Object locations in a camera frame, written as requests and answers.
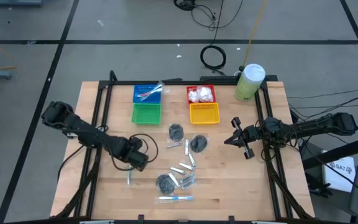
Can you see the white cotton balls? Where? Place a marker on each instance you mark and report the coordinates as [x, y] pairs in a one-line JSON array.
[[206, 94], [193, 96]]

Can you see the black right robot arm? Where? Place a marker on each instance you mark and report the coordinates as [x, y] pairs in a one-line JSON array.
[[315, 126]]

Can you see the green disinfecting wipes canister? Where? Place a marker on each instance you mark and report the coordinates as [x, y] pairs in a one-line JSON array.
[[247, 87]]

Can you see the teal white toothbrush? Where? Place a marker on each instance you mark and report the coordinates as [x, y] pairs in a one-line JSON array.
[[129, 178]]

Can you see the blue plastic basket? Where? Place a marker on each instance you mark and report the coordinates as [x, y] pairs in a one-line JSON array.
[[138, 100]]

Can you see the black metal table frame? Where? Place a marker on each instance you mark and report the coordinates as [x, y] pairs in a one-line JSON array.
[[120, 83]]

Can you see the silver nail clipper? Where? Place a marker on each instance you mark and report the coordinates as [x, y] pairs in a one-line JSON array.
[[186, 166], [189, 184], [177, 170], [187, 178], [192, 159], [186, 147], [174, 145], [173, 179]]

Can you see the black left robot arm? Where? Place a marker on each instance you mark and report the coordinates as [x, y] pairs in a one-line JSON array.
[[82, 132]]

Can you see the green plastic basket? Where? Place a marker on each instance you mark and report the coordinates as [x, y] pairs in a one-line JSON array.
[[146, 115]]

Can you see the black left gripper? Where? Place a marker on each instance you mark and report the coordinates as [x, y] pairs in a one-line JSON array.
[[135, 155]]

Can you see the red plastic basket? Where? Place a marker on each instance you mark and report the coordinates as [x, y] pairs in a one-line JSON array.
[[194, 86]]

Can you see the yellow plastic basket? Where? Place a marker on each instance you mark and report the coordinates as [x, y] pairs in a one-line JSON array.
[[204, 114]]

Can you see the white cardboard box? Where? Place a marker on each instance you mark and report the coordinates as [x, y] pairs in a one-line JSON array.
[[337, 177]]

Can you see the black power strip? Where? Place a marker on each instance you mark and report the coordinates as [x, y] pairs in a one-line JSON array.
[[216, 78]]

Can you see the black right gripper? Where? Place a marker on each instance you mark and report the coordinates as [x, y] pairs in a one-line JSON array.
[[252, 133]]

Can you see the red white toothbrush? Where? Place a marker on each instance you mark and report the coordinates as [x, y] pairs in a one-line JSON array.
[[146, 93]]

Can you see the blue white toothbrush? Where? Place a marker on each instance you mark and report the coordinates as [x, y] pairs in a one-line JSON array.
[[155, 89], [176, 198]]

